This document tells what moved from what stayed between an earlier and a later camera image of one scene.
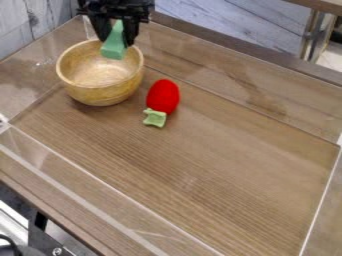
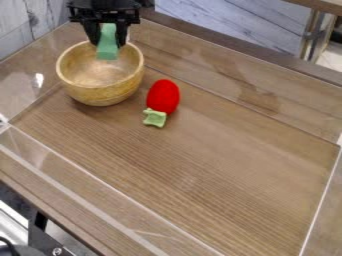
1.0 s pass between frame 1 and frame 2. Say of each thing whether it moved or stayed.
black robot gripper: moved
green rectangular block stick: moved
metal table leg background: stayed
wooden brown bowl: stayed
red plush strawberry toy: stayed
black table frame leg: stayed
